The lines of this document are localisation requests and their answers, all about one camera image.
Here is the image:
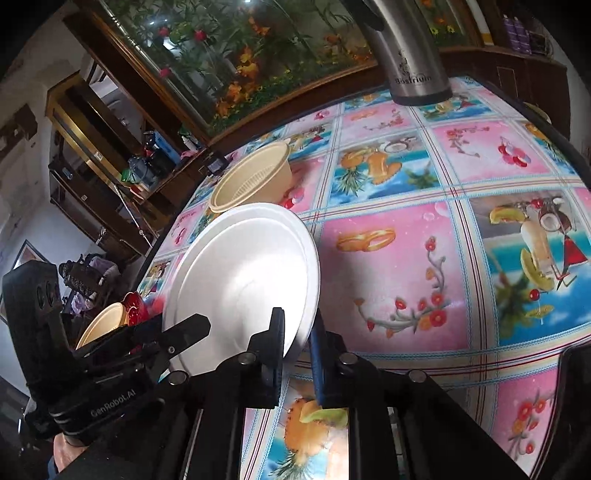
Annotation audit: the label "white foam plate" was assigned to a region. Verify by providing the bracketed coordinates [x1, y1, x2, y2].
[163, 203, 321, 375]

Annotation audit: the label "artificial flower wall display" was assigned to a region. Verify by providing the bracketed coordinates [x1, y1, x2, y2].
[98, 0, 468, 139]

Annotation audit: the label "small black round device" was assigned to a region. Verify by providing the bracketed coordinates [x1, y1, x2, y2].
[204, 151, 229, 176]

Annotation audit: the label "stainless steel electric kettle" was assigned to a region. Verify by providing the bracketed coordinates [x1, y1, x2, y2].
[344, 0, 453, 106]

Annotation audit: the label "person's left hand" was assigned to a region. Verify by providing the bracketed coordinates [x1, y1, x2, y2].
[53, 433, 88, 473]

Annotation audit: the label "large beige paper bowl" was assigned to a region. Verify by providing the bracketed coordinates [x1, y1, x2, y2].
[209, 141, 293, 214]

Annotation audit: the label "small beige paper bowl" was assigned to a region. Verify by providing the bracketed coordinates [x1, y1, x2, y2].
[76, 302, 128, 349]

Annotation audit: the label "colourful fruit-print tablecloth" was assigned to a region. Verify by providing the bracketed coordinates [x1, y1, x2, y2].
[133, 75, 591, 480]

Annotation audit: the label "purple bottles on shelf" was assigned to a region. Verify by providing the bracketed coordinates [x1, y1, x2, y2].
[503, 15, 532, 55]

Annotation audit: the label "red gold-rimmed plate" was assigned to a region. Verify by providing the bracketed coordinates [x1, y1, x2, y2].
[122, 292, 165, 326]

